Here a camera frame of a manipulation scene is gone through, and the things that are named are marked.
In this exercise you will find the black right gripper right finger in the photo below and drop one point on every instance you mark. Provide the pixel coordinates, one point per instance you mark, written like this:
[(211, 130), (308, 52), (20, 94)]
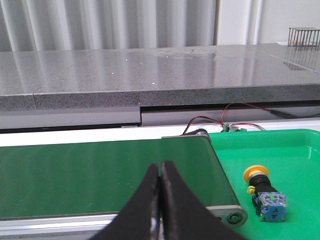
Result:
[(184, 217)]

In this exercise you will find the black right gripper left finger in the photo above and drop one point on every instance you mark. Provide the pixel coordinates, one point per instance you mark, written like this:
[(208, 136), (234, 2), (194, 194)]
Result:
[(140, 217)]

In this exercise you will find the yellow mushroom push button switch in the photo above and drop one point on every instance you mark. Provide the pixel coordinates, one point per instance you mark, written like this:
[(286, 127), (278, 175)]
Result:
[(270, 204)]

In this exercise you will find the green conveyor belt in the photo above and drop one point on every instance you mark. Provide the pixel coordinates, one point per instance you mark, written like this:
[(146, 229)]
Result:
[(107, 175)]

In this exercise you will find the green terminal connector board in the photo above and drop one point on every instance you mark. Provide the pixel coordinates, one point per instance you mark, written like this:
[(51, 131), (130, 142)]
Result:
[(228, 127)]

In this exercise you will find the green plastic tray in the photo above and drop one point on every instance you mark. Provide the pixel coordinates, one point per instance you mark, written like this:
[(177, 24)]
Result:
[(293, 160)]

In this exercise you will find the grey granite counter slab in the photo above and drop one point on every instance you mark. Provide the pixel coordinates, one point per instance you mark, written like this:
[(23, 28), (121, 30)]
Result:
[(184, 76)]

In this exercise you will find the aluminium conveyor frame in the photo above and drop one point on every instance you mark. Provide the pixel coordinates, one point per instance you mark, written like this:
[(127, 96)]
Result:
[(225, 215)]

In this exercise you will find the wire mesh basket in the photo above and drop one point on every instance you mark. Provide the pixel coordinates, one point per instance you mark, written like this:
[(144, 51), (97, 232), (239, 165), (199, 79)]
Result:
[(303, 37)]

